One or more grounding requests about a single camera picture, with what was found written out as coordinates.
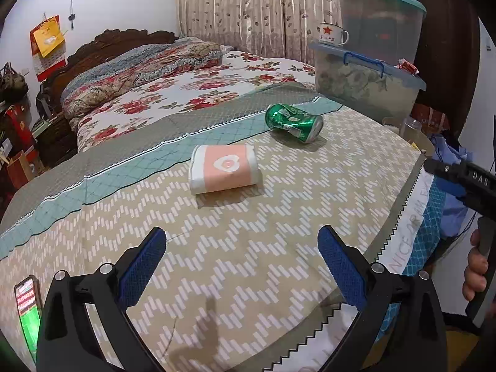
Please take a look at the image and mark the crushed green soda can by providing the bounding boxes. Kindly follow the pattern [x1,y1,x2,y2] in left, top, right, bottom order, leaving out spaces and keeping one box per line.
[265,103,324,144]

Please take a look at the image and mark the beige round trash bin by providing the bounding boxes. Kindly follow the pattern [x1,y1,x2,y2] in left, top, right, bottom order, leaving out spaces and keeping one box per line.
[383,117,435,158]

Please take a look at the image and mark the person's right hand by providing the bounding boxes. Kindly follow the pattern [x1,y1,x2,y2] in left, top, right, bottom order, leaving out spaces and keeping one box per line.
[463,229,489,301]

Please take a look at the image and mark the blue cloth bundle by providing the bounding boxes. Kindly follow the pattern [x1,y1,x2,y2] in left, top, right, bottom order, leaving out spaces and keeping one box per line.
[430,135,472,238]

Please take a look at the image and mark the red gift boxes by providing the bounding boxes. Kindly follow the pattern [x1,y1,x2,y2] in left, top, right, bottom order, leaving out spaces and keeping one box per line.
[410,103,450,135]

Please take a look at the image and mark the smartphone with green screen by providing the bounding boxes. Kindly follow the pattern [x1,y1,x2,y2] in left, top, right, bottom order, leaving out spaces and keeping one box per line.
[14,275,43,362]

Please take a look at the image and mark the chevron patterned bed blanket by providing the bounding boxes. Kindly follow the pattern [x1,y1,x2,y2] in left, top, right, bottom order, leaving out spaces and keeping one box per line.
[1,83,442,371]

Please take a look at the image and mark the small red box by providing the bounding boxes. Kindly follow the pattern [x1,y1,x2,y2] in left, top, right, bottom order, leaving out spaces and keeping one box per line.
[396,59,419,77]

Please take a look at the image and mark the cluttered storage shelf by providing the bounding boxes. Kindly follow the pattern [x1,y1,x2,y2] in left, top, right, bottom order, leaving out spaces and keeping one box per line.
[1,62,46,205]

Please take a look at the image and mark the middle teal-lid storage bin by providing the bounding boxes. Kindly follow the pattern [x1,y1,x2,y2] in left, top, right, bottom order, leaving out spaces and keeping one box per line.
[339,0,426,65]

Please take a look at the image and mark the white enamel mug red star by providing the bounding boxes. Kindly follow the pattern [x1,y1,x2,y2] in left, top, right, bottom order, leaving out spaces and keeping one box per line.
[319,23,350,46]

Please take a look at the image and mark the floral pillow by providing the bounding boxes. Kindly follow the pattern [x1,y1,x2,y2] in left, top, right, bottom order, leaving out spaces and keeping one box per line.
[60,38,223,129]

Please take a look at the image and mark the floral bed quilt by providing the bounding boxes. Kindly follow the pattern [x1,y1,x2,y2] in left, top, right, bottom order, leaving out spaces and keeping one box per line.
[77,51,315,153]

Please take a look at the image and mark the carved wooden headboard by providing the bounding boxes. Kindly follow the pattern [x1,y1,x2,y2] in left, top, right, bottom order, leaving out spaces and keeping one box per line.
[35,29,179,118]

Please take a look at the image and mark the leaf patterned curtain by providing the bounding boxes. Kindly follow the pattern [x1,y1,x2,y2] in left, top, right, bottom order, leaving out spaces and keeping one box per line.
[177,0,339,65]

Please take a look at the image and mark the lower storage bin blue handle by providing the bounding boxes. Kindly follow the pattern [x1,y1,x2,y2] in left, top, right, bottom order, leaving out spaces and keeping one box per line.
[310,42,426,123]

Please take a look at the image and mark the yellow red wall calendar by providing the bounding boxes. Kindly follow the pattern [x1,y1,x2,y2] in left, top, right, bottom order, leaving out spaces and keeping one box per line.
[29,15,66,82]

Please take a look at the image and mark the keys hanging on wall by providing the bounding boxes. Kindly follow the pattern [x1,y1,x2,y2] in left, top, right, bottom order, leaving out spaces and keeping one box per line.
[68,0,76,30]

